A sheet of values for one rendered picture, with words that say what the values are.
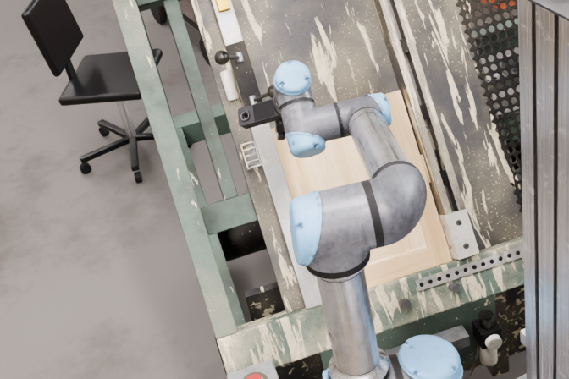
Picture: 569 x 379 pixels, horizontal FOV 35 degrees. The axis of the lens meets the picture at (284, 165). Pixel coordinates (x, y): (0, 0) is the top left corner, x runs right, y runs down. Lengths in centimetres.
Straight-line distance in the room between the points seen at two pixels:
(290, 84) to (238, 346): 83
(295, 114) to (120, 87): 267
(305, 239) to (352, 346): 28
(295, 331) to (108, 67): 256
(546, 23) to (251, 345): 141
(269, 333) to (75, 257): 204
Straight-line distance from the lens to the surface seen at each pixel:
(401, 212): 147
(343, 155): 241
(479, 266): 247
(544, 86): 127
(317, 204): 146
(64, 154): 503
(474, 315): 252
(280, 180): 236
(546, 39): 123
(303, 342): 239
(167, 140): 234
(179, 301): 385
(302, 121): 182
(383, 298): 241
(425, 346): 177
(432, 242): 246
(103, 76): 458
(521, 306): 301
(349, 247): 147
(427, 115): 241
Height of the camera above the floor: 259
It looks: 36 degrees down
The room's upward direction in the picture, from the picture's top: 12 degrees counter-clockwise
